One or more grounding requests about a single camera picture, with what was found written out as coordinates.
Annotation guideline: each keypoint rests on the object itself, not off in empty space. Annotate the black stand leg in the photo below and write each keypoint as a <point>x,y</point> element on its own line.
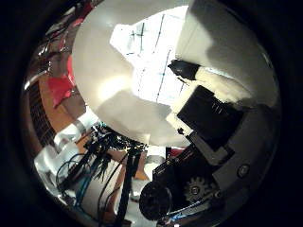
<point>129,183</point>

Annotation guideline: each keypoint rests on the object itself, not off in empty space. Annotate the red seat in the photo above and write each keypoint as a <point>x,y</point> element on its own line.
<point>60,86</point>

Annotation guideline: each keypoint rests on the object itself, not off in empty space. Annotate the white plastic sheet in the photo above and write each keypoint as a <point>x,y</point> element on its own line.
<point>60,151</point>

